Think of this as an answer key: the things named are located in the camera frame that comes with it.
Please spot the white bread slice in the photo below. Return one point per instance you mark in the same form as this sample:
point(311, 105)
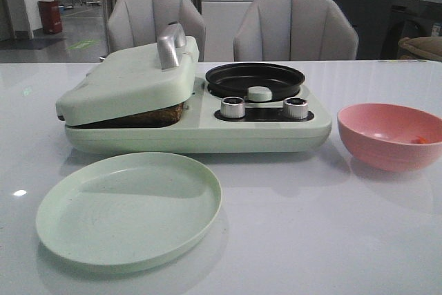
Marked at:
point(151, 119)

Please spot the mint green breakfast maker lid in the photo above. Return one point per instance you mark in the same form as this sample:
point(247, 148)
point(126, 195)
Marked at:
point(128, 82)

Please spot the pink plastic bowl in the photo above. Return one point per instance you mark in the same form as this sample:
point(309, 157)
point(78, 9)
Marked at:
point(380, 135)

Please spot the orange shrimp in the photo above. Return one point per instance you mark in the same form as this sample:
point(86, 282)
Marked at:
point(419, 140)

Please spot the mint green breakfast maker base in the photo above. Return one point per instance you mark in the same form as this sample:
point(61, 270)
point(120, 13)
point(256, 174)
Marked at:
point(200, 131)

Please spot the left silver control knob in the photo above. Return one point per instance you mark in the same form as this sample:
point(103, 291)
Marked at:
point(232, 107)

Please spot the silver control knob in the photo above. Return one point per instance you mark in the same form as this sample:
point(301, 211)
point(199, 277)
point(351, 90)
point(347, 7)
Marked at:
point(232, 107)
point(295, 108)

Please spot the black round frying pan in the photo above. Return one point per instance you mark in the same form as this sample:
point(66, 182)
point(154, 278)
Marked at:
point(235, 79)

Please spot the right silver control knob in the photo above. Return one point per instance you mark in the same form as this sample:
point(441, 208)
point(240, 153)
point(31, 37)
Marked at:
point(295, 108)

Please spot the right grey upholstered chair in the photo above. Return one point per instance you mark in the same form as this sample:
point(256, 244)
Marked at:
point(295, 30)

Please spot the grey upholstered chair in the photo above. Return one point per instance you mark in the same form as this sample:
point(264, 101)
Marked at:
point(295, 30)
point(138, 22)

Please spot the mint green round plate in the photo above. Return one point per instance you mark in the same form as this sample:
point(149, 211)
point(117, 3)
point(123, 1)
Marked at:
point(130, 212)

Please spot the white refrigerator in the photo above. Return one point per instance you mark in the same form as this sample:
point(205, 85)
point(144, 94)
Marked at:
point(228, 5)

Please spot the left grey upholstered chair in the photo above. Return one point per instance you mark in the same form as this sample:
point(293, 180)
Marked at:
point(138, 22)

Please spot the red bin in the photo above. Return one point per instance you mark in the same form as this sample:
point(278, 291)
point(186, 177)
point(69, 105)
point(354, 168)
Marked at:
point(50, 16)

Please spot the dark washing machine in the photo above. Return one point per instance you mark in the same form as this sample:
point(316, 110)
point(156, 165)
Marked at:
point(410, 18)

